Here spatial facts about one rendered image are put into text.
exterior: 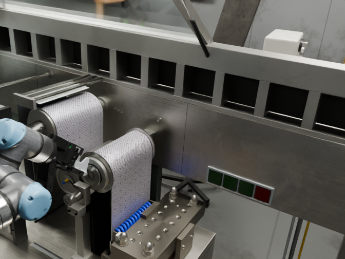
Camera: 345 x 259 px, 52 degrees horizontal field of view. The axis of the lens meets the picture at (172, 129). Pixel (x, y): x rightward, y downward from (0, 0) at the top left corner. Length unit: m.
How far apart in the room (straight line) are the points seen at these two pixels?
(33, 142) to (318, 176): 0.85
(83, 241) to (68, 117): 0.44
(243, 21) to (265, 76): 4.51
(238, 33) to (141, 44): 4.39
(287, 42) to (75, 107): 3.58
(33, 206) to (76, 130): 0.57
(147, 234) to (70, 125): 0.47
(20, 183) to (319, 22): 6.05
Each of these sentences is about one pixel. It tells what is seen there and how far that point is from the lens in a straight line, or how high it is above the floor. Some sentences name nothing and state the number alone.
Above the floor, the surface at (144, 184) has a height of 1.13.
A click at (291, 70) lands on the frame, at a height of 1.63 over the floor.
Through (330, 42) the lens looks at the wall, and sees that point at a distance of 6.57.
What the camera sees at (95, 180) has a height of 1.24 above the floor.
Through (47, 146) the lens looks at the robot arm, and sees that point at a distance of 0.97.
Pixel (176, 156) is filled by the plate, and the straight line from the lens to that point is 1.37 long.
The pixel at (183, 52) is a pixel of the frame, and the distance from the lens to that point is 1.24.
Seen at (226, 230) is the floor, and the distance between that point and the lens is 2.96.
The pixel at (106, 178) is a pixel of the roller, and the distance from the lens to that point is 1.15.
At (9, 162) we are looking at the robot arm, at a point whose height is 1.44.
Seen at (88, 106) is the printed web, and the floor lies 1.38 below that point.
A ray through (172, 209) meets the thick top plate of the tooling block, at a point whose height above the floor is 1.03.
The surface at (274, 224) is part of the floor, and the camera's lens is 3.15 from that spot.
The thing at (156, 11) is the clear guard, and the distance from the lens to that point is 1.16.
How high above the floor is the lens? 1.87
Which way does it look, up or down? 24 degrees down
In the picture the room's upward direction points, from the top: 4 degrees clockwise
